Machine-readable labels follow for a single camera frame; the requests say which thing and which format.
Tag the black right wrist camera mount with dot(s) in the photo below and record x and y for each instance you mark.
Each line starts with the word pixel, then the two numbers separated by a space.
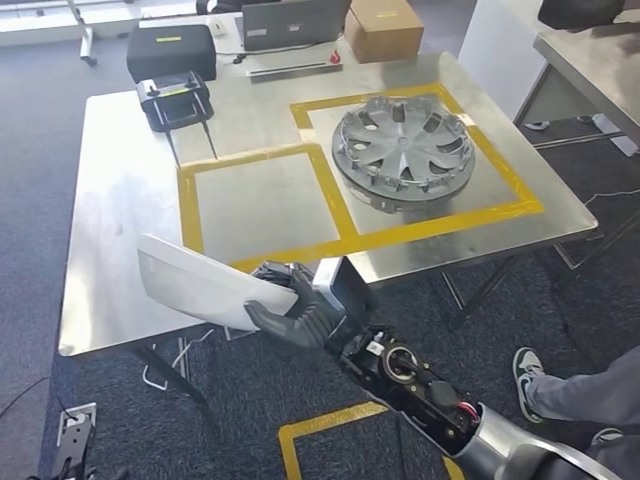
pixel 358 291

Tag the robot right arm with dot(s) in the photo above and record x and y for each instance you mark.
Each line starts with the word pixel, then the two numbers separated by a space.
pixel 425 391

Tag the white mouse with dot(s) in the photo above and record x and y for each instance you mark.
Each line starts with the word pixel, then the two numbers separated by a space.
pixel 218 28

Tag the white cloth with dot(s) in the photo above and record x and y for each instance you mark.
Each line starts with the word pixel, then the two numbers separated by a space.
pixel 615 136

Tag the steel workbench table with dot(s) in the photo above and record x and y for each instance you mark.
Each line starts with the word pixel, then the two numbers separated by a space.
pixel 125 232

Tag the yellow square floor tape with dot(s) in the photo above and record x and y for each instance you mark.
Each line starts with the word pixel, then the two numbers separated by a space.
pixel 320 420

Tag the black remote controller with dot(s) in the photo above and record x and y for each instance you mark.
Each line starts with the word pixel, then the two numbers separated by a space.
pixel 175 99

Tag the steel side table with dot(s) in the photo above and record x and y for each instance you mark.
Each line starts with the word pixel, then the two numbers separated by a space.
pixel 590 73

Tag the cardboard box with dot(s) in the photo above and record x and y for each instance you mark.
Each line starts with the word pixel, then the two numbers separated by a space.
pixel 383 30

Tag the silver metal bar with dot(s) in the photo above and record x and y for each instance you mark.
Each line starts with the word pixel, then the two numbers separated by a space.
pixel 295 69

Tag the small red clip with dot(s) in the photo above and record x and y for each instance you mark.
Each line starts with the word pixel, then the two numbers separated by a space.
pixel 335 58

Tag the white stand leg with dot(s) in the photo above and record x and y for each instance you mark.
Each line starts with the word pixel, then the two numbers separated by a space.
pixel 87 40

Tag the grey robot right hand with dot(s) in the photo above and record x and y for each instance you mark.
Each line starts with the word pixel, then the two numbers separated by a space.
pixel 310 324

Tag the black carrying case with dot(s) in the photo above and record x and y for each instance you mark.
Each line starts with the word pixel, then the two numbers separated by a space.
pixel 170 56

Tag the steel floor socket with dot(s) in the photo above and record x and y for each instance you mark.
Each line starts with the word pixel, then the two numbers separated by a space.
pixel 75 420

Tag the grey wheel hubcap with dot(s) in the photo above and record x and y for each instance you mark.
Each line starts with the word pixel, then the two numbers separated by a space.
pixel 400 152

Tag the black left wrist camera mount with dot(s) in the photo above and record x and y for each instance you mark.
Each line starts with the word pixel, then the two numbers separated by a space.
pixel 70 464

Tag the white partition panel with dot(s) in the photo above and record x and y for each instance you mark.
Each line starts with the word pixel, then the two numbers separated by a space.
pixel 495 53

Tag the black bag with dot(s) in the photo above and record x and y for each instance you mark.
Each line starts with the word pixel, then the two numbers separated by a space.
pixel 580 13

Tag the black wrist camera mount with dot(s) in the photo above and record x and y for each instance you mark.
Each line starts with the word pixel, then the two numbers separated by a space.
pixel 70 464
pixel 358 291

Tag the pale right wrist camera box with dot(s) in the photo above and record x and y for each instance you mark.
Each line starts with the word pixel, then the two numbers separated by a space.
pixel 327 281

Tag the white desk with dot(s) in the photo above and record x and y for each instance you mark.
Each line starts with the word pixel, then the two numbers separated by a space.
pixel 227 66

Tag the person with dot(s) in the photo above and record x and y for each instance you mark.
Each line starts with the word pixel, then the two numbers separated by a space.
pixel 590 397

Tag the grey laptop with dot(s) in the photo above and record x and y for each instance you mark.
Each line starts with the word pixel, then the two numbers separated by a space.
pixel 295 23

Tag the white plastic shell part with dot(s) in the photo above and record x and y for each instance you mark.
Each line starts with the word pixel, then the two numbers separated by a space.
pixel 200 285

